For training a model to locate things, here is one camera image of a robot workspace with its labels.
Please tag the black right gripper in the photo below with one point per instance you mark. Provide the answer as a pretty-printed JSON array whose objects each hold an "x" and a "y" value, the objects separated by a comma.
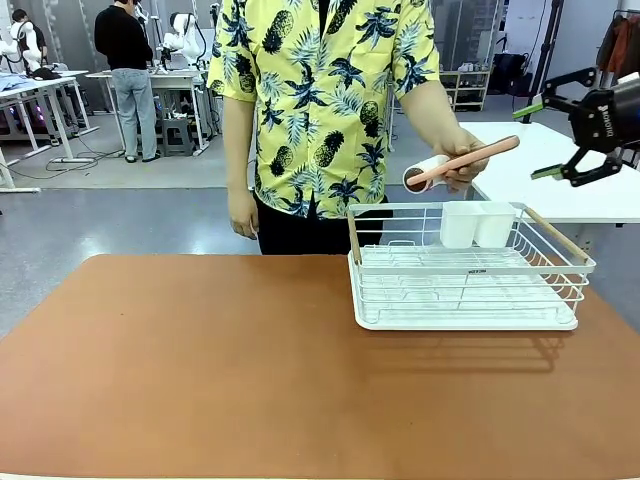
[{"x": 597, "y": 120}]

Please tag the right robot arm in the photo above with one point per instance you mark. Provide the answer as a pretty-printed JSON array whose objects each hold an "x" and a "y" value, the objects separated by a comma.
[{"x": 634, "y": 115}]

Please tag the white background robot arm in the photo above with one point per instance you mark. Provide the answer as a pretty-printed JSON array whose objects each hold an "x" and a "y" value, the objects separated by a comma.
[
  {"x": 22, "y": 45},
  {"x": 185, "y": 35}
]

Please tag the person's right forearm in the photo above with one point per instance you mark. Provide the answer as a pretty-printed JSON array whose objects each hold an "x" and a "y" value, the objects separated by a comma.
[{"x": 240, "y": 145}]

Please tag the person's left forearm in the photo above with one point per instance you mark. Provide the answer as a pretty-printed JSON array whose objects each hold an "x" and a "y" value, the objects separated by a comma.
[{"x": 435, "y": 112}]

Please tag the person's left hand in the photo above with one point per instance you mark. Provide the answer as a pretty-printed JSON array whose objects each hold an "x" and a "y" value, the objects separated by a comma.
[{"x": 462, "y": 157}]

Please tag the person's right hand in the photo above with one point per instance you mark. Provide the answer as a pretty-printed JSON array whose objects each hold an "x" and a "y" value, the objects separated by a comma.
[{"x": 244, "y": 217}]

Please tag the white side table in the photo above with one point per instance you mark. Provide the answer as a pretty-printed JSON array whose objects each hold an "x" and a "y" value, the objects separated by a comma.
[{"x": 550, "y": 200}]

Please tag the black bag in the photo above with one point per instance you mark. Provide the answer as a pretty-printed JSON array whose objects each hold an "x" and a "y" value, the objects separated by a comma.
[{"x": 510, "y": 72}]

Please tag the black stand pole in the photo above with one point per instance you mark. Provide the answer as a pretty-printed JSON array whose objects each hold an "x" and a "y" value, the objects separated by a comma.
[{"x": 547, "y": 45}]

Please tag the hanging clothes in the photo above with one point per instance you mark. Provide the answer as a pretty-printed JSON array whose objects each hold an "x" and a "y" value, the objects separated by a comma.
[{"x": 622, "y": 45}]

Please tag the light wooden shelf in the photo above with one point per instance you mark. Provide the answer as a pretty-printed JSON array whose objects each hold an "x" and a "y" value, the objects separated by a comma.
[{"x": 470, "y": 90}]

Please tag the white utensil holder cup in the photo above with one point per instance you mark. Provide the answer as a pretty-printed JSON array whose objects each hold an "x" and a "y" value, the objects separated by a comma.
[{"x": 475, "y": 225}]

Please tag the white drain tray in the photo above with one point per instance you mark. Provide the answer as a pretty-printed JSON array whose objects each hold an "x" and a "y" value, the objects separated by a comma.
[{"x": 465, "y": 322}]

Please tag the yellow pineapple print shirt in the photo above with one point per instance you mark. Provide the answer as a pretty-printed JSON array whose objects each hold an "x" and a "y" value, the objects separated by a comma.
[{"x": 320, "y": 100}]

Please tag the black trousers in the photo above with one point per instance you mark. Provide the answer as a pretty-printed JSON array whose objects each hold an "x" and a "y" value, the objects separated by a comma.
[{"x": 300, "y": 235}]

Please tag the grey step stool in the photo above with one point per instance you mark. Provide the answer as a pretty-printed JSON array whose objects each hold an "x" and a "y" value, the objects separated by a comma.
[{"x": 176, "y": 135}]

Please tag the white desk with robot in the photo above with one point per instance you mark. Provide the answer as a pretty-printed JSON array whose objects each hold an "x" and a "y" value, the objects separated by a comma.
[{"x": 170, "y": 77}]

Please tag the bystander in black sweater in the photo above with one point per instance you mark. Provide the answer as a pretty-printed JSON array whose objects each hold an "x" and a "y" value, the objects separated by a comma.
[{"x": 127, "y": 65}]

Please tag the white desk with cloth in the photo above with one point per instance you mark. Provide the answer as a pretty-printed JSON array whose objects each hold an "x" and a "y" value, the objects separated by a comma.
[{"x": 45, "y": 87}]

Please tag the seated bystander with dark hair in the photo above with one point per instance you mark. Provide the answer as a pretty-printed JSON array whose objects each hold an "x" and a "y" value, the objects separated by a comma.
[{"x": 22, "y": 20}]

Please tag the blue cloth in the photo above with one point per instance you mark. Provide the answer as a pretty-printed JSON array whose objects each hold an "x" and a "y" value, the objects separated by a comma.
[{"x": 12, "y": 81}]

